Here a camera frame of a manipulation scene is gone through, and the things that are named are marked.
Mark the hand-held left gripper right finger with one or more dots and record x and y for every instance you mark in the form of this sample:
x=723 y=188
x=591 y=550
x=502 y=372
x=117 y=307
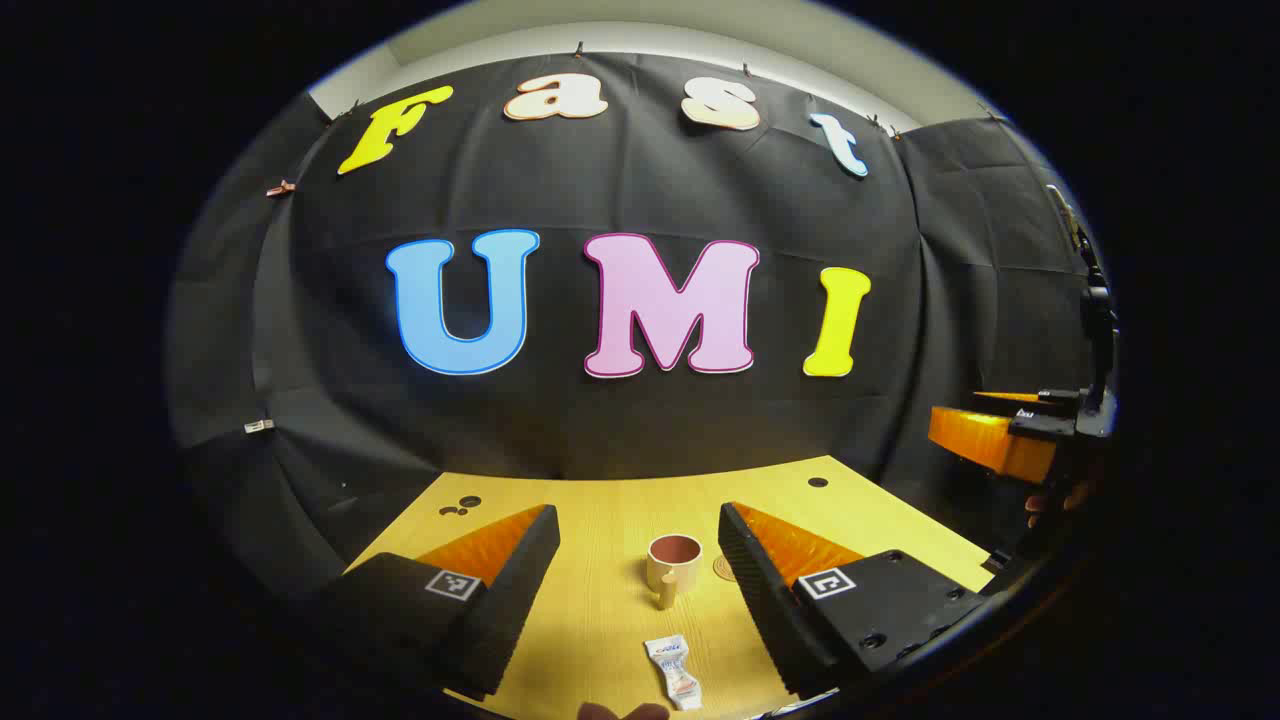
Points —
x=765 y=600

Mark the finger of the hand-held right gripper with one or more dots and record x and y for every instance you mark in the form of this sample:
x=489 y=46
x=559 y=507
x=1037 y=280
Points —
x=1045 y=397
x=990 y=440

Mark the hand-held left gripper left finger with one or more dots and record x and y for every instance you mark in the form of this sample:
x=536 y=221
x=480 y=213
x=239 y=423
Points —
x=500 y=610

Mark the round cork coaster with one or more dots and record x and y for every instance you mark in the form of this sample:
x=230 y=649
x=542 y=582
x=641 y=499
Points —
x=722 y=570

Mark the white toothpaste tube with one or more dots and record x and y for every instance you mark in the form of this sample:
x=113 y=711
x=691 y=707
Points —
x=674 y=670

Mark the wooden desktop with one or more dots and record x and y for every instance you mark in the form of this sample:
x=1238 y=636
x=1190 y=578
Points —
x=610 y=560

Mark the black backdrop cloth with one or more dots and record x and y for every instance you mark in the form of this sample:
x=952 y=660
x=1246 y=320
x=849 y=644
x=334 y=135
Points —
x=620 y=420

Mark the small copper clip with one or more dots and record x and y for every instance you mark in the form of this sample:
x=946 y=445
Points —
x=281 y=188

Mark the black bracket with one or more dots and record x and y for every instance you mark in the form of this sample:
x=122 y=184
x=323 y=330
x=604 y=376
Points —
x=998 y=560

